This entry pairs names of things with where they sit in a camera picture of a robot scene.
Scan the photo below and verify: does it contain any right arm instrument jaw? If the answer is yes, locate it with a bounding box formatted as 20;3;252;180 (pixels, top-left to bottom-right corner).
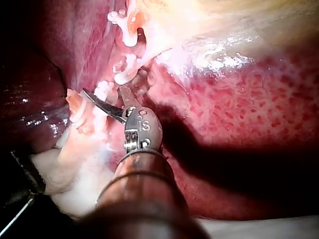
82;87;128;123
118;85;137;111

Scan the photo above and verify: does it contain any right arm instrument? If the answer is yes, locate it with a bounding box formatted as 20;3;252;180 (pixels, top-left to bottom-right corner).
123;106;163;155

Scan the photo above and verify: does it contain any gallbladder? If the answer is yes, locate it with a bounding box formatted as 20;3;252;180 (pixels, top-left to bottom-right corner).
139;0;319;65

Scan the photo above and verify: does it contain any white cloth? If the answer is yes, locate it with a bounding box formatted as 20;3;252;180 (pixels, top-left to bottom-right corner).
198;216;319;239

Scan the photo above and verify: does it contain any thin steel wire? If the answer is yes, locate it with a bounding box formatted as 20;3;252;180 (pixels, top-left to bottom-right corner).
0;197;34;239

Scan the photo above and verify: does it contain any dark red liver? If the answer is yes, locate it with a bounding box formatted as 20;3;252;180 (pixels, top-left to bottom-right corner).
0;0;319;222

